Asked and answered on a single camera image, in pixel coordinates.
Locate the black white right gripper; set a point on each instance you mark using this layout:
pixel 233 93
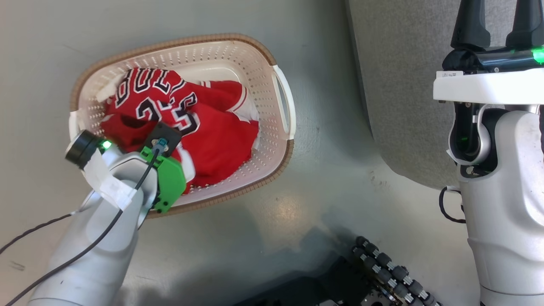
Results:
pixel 488 85

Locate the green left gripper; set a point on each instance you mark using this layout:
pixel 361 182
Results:
pixel 171 182

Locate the red basketball jersey clothing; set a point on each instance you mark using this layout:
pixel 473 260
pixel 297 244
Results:
pixel 216 136

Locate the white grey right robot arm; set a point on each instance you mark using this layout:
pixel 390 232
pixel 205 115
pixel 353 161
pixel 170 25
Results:
pixel 505 204

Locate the white tape strip on arm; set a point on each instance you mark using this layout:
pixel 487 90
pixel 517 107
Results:
pixel 106 182

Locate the grey fabric sofa seat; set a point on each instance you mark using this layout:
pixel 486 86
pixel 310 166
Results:
pixel 403 85

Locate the white perforated plastic laundry basket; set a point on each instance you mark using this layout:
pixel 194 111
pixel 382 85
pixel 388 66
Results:
pixel 221 59

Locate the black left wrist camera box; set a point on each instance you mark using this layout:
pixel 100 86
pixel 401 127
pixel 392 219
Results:
pixel 169 132

